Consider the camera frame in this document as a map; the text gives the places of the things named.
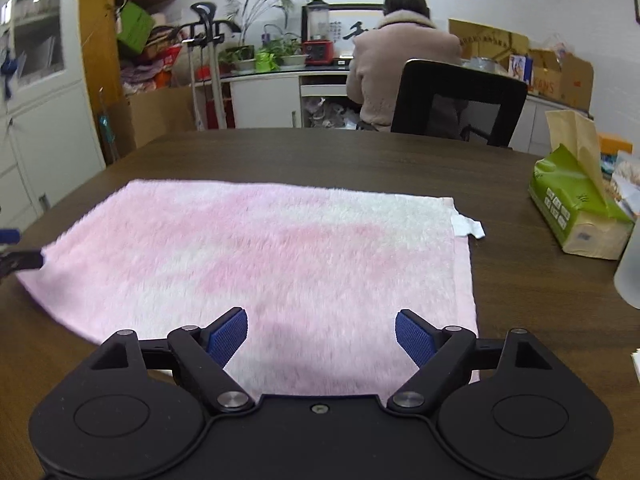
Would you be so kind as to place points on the gold cardboard board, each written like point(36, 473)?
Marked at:
point(487, 42)

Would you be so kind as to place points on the small green potted plant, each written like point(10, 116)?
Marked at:
point(285, 50)

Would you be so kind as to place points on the white translucent bottle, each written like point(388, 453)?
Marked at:
point(630, 270)

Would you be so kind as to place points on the brown cardboard box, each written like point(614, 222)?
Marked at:
point(570, 80)

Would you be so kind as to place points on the green bag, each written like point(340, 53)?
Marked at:
point(135, 27)

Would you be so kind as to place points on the black office chair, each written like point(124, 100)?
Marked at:
point(465, 100)

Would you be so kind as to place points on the large cardboard box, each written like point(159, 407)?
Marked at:
point(155, 115)

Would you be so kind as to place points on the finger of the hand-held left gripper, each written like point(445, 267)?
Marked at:
point(22, 260)
point(9, 236)

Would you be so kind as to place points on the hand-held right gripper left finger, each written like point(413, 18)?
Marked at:
point(229, 334)

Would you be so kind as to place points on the white glass-door cabinet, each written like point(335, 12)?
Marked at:
point(40, 90)

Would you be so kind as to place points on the green tissue pack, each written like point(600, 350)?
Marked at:
point(575, 195)

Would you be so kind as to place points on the pile of colourful cloths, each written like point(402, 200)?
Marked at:
point(150, 67)

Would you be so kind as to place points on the white paper sheet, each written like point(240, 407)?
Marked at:
point(636, 362)

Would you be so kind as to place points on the tall potted palm plant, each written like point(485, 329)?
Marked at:
point(255, 15)

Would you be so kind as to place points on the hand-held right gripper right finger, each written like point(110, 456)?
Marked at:
point(413, 335)

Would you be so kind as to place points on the pink fluffy towel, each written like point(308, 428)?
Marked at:
point(280, 260)

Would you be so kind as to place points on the framed calligraphy picture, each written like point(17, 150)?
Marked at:
point(350, 22)

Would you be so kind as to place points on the red blender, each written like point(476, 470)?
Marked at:
point(318, 35)

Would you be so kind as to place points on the colourful printed packet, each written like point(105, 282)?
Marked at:
point(625, 180)

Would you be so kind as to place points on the white counter cabinet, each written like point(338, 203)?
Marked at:
point(265, 100)

